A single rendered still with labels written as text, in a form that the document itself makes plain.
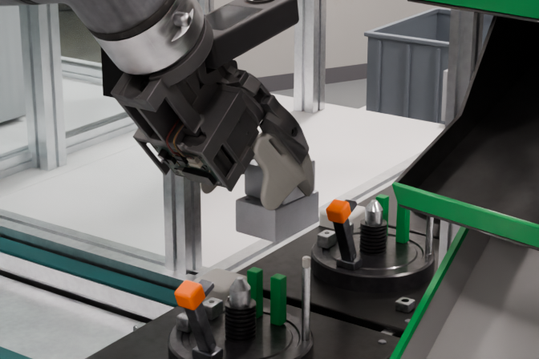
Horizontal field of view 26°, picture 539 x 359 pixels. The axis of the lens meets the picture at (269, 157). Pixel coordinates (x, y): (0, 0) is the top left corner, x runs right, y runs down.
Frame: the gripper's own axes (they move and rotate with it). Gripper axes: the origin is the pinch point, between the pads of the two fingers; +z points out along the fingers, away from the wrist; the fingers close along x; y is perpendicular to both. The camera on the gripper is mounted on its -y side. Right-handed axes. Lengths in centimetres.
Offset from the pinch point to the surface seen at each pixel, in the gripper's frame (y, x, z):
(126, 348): 15.5, -17.0, 14.2
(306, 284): 3.8, -1.6, 13.9
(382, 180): -30, -25, 53
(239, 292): 7.2, -6.6, 12.0
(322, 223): -14.1, -20.3, 38.3
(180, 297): 11.8, -6.9, 5.2
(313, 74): -67, -72, 86
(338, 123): -60, -65, 90
